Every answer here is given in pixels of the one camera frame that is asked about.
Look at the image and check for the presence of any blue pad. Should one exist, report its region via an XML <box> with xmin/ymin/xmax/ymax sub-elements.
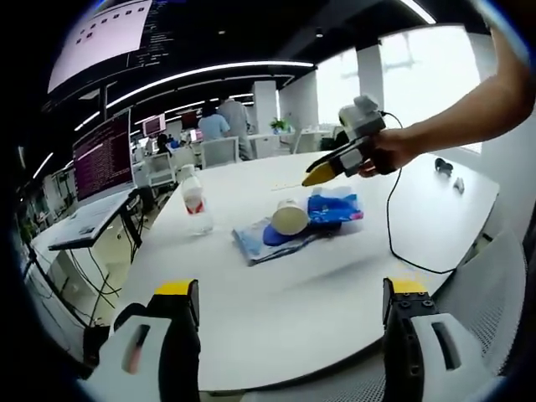
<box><xmin>232</xmin><ymin>215</ymin><xmax>336</xmax><ymax>267</ymax></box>

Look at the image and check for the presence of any laptop stand desk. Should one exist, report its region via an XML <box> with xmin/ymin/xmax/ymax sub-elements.
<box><xmin>48</xmin><ymin>188</ymin><xmax>146</xmax><ymax>327</ymax></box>

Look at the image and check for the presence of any white table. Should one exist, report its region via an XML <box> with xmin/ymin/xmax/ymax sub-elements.
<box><xmin>111</xmin><ymin>152</ymin><xmax>502</xmax><ymax>393</ymax></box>

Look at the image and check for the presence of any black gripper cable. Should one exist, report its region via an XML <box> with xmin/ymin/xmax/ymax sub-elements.
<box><xmin>379</xmin><ymin>109</ymin><xmax>461</xmax><ymax>276</ymax></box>

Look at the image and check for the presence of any narrow bright window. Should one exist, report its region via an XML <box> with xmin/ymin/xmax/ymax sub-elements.
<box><xmin>316</xmin><ymin>49</ymin><xmax>359</xmax><ymax>126</ymax></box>

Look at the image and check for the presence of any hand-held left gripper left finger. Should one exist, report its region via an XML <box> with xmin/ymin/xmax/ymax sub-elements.
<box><xmin>83</xmin><ymin>276</ymin><xmax>203</xmax><ymax>402</ymax></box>

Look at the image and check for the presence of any large wall screen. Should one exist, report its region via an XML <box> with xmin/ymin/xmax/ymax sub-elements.
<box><xmin>47</xmin><ymin>0</ymin><xmax>179</xmax><ymax>94</ymax></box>

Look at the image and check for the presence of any white office chair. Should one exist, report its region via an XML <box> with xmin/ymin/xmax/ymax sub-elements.
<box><xmin>144</xmin><ymin>152</ymin><xmax>177</xmax><ymax>189</ymax></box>
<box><xmin>200</xmin><ymin>137</ymin><xmax>240</xmax><ymax>169</ymax></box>

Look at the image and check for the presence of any long curved ceiling light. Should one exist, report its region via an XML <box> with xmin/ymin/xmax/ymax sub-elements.
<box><xmin>104</xmin><ymin>60</ymin><xmax>315</xmax><ymax>108</ymax></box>

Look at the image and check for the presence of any large bright window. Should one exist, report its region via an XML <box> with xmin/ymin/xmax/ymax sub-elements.
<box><xmin>379</xmin><ymin>24</ymin><xmax>482</xmax><ymax>152</ymax></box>

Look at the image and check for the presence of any white paper cup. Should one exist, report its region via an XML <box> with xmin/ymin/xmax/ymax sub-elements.
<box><xmin>271</xmin><ymin>198</ymin><xmax>310</xmax><ymax>235</ymax></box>

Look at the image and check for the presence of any blue tissue packet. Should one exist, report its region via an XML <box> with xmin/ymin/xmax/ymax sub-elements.
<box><xmin>307</xmin><ymin>187</ymin><xmax>364</xmax><ymax>225</ymax></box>

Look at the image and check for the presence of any straight ceiling light strip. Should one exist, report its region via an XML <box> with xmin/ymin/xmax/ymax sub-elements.
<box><xmin>401</xmin><ymin>0</ymin><xmax>436</xmax><ymax>24</ymax></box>

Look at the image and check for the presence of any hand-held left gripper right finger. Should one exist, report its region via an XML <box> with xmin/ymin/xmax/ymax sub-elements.
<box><xmin>381</xmin><ymin>276</ymin><xmax>499</xmax><ymax>402</ymax></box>

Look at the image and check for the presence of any open laptop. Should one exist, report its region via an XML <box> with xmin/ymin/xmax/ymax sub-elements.
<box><xmin>48</xmin><ymin>107</ymin><xmax>137</xmax><ymax>251</ymax></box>

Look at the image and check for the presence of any grey mesh office chair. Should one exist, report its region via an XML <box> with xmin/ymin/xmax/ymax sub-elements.
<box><xmin>430</xmin><ymin>228</ymin><xmax>528</xmax><ymax>378</ymax></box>

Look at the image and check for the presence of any clear water bottle red label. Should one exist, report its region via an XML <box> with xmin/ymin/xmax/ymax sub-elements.
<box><xmin>179</xmin><ymin>163</ymin><xmax>214</xmax><ymax>235</ymax></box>

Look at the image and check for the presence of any person's right hand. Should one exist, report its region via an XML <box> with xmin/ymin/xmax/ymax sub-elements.
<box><xmin>358</xmin><ymin>125</ymin><xmax>420</xmax><ymax>179</ymax></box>

